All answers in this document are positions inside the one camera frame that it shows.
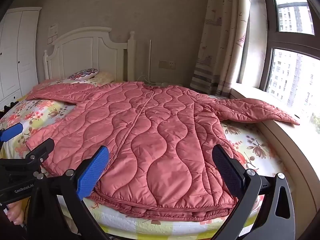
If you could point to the wall socket panel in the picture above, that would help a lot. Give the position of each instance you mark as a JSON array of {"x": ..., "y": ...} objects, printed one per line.
[{"x": 167, "y": 64}]

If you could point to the printed beige curtain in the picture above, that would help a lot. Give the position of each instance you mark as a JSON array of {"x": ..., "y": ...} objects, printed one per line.
[{"x": 222, "y": 37}]

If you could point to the dark framed window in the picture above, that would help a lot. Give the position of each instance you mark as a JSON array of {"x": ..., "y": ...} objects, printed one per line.
[{"x": 295, "y": 75}]

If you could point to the white wardrobe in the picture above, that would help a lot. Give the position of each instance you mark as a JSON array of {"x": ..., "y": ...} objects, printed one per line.
[{"x": 17, "y": 55}]

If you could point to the colourful patterned pillow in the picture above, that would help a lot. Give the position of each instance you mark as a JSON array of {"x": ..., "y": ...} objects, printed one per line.
[{"x": 83, "y": 74}]

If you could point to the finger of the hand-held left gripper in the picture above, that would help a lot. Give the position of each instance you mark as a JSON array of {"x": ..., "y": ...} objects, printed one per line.
[
  {"x": 40, "y": 151},
  {"x": 11, "y": 131}
]

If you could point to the floral bed sheet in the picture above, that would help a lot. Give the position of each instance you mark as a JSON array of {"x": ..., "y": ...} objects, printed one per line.
[{"x": 37, "y": 110}]

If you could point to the white wooden headboard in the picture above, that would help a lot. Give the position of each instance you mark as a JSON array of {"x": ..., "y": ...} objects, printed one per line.
[{"x": 82, "y": 52}]

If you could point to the paper notice on wall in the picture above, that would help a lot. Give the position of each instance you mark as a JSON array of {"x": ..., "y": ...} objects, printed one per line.
[{"x": 53, "y": 32}]

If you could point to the beige pillow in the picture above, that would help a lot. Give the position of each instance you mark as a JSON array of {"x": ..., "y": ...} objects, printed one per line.
[{"x": 105, "y": 77}]

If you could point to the beige window sill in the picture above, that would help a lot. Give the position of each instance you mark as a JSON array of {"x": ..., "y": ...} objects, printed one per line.
[{"x": 287, "y": 140}]

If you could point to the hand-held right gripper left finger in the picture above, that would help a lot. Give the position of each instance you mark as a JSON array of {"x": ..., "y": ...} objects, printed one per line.
[{"x": 95, "y": 172}]

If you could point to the person's left hand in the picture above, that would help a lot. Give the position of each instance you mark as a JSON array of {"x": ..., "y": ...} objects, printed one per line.
[{"x": 16, "y": 212}]

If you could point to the thin white pole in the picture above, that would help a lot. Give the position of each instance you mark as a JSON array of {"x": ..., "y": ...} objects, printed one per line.
[{"x": 150, "y": 60}]

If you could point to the pink quilted jacket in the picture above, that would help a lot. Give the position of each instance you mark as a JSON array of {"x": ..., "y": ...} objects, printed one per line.
[{"x": 155, "y": 142}]

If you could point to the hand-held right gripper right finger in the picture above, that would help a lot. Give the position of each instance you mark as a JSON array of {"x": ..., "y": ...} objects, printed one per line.
[{"x": 227, "y": 171}]

